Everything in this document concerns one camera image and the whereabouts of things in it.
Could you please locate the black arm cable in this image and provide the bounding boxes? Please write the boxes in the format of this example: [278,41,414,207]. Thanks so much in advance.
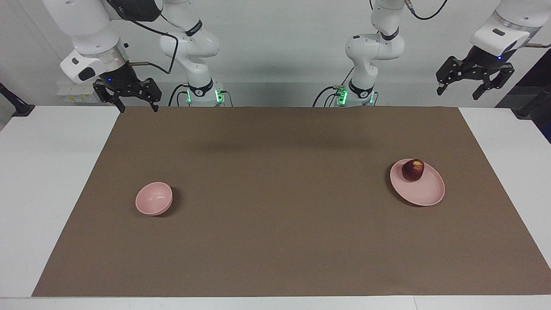
[105,0,180,75]
[404,0,449,21]

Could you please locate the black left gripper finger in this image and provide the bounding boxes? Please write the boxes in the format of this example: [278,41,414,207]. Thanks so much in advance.
[472,63,516,101]
[435,56,465,96]

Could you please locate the pink plate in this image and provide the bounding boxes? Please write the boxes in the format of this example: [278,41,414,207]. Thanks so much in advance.
[390,159,446,207]

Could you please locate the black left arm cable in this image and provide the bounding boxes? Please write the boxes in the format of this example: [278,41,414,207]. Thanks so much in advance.
[404,0,449,21]

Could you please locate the white power strip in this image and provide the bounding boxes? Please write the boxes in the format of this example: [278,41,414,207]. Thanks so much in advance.
[57,82,103,104]

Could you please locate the black base cables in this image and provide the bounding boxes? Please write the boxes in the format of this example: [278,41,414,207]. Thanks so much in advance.
[167,83,234,107]
[312,67,356,107]

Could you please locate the pink bowl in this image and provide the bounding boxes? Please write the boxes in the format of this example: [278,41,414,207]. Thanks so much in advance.
[135,182,173,216]

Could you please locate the brown table mat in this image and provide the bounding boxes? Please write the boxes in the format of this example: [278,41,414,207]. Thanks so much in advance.
[31,106,551,298]

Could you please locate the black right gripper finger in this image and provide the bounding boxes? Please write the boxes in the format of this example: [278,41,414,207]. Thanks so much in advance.
[139,78,163,113]
[93,80,127,114]

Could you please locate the black clamp stand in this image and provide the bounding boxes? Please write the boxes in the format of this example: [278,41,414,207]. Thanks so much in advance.
[516,84,551,119]
[0,82,35,118]

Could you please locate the dark red apple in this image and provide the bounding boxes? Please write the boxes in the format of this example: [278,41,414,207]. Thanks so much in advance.
[402,159,425,182]

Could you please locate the black right base cables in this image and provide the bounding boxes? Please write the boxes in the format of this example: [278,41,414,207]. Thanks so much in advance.
[167,83,234,107]

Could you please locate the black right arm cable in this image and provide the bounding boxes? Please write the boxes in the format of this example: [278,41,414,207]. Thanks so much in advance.
[105,0,180,75]

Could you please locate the black left base cables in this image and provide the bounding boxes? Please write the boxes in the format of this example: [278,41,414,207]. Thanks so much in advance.
[312,67,356,107]

